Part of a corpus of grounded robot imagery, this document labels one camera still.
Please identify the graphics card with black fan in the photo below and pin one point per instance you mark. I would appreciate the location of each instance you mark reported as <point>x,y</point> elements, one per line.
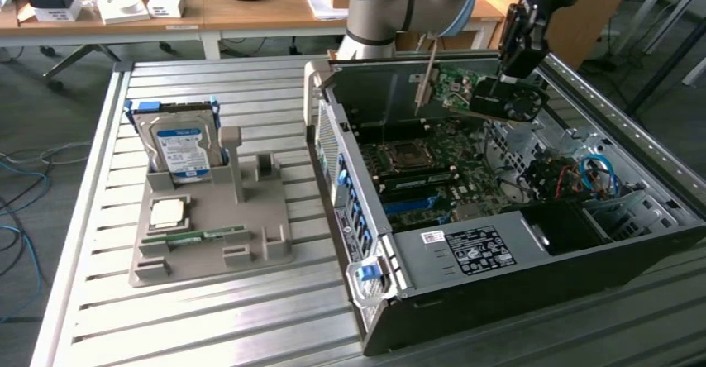
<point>497,98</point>

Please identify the grey parts rack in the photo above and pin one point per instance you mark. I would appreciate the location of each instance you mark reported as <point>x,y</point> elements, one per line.
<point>221,218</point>

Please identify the white box with tape roll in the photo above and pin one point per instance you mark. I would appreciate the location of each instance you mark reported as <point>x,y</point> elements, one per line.
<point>125,11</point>

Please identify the black open PC case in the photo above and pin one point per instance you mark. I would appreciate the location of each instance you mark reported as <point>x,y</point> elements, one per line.
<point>497,309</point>

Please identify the grey power supply unit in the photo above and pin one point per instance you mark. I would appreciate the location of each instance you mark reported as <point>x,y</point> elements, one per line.
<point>430,259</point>

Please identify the wooden office desk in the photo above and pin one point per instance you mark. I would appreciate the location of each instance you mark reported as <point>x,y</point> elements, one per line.
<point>83,28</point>
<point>265,15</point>

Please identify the wooden cabinet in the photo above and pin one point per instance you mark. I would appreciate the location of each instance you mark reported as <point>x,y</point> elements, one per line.
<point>606,15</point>

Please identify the brown cardboard flap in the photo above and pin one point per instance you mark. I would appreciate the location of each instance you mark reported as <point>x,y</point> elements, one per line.
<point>23,11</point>

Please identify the metal disk bay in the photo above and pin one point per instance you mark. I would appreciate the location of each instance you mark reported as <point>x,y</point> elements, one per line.
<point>634,214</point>

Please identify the blue case latch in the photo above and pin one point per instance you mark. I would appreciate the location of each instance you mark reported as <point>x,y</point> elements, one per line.
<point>369,271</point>

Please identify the CPU socket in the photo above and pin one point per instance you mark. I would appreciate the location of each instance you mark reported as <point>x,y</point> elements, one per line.
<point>409,154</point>

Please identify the blue expansion slot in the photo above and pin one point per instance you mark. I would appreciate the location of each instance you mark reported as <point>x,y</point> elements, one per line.
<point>409,206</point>

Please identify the white box with black lid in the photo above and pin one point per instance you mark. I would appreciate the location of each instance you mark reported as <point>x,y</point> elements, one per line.
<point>55,13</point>

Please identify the white paper stack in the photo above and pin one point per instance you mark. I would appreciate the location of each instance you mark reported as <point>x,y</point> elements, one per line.
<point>326,7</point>

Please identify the green RAM stick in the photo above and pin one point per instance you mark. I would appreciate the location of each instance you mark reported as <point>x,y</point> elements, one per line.
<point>187,238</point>

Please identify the hard disk in blue caddy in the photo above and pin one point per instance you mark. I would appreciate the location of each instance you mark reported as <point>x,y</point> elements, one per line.
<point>179,148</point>

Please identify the green motherboard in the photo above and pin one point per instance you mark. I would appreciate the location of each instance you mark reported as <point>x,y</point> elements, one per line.
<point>474,189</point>

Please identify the grey desk leg with casters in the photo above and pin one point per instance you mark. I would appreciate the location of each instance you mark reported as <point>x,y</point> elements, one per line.
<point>71,60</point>

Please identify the silver CPU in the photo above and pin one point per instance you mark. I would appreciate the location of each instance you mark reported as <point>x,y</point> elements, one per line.
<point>166,214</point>

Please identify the perforated metal drive cage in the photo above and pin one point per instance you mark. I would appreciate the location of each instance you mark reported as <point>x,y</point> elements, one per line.
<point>524,141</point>

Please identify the small white labelled box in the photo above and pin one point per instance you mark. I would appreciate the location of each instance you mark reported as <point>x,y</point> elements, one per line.
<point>166,9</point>

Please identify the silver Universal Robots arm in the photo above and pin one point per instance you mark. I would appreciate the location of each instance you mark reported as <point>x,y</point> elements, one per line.
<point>381,15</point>

